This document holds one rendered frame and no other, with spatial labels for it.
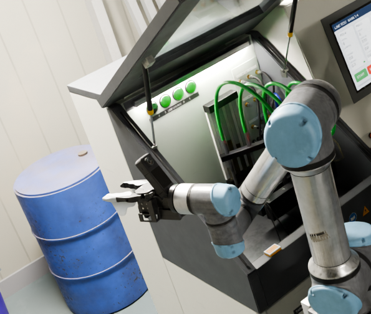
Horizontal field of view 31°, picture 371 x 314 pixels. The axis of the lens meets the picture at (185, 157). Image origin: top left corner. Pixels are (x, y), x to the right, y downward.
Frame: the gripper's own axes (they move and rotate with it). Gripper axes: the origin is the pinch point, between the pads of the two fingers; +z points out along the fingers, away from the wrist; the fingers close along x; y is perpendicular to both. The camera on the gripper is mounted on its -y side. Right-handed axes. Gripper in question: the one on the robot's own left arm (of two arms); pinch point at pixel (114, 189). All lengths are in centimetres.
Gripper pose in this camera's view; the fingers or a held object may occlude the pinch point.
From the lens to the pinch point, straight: 177.9
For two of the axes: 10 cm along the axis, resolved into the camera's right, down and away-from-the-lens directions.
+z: -8.4, 0.1, 5.5
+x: 5.0, -3.9, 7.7
